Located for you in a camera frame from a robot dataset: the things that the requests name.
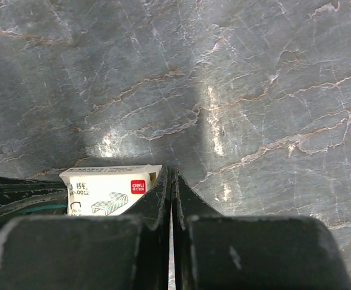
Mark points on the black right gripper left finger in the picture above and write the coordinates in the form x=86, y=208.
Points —
x=128, y=251

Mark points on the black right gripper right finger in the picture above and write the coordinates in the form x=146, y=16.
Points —
x=213, y=251

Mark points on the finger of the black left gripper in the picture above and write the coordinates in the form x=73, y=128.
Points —
x=25, y=196

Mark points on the white staple box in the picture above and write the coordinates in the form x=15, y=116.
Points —
x=107, y=191

